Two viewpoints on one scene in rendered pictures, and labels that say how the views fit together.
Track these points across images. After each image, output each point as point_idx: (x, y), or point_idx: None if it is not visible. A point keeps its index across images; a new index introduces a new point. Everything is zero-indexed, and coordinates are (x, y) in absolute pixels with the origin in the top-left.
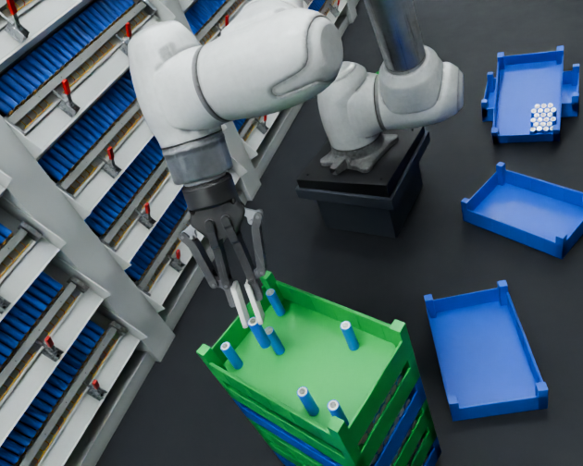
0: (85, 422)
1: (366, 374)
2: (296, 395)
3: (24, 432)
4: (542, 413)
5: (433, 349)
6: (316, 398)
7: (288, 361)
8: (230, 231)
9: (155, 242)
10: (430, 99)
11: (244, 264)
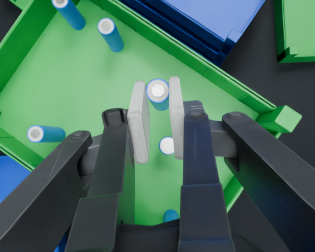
0: None
1: (43, 89)
2: (140, 70)
3: None
4: None
5: (68, 228)
6: (113, 61)
7: (155, 124)
8: (88, 232)
9: None
10: None
11: (113, 148)
